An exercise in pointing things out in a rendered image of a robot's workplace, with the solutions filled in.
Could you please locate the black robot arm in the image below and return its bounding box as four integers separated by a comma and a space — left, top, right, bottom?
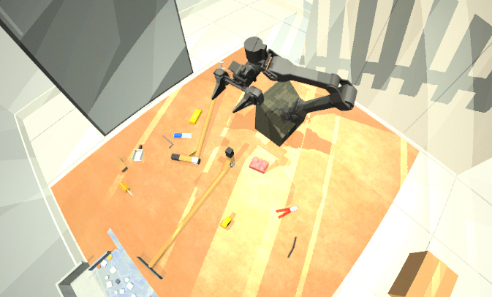
228, 37, 357, 124

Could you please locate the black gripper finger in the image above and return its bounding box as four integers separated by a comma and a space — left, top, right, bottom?
232, 91, 257, 113
211, 75, 227, 100

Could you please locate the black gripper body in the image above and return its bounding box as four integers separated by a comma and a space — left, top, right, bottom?
213, 64, 265, 106

